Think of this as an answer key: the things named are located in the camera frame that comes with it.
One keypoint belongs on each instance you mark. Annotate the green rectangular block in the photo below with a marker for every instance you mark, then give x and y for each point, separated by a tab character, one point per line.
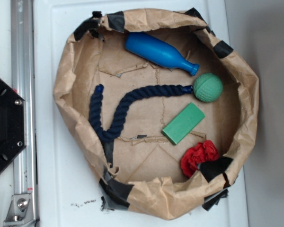
183	123

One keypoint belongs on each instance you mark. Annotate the brown paper bag bin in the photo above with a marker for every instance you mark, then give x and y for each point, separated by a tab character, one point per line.
140	170

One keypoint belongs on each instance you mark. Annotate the blue plastic bottle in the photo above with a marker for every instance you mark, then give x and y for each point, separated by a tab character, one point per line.
158	52

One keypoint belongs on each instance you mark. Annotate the green dimpled ball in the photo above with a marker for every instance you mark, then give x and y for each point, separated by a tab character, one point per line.
207	87

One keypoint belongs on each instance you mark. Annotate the red crumpled cloth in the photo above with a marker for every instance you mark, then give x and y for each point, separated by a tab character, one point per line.
200	153

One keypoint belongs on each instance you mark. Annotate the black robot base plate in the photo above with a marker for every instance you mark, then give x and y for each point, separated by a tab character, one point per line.
12	125

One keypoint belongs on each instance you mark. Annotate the aluminium rail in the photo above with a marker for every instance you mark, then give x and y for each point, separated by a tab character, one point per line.
23	81

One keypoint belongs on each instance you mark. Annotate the metal corner bracket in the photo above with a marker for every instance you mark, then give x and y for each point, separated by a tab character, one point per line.
20	210

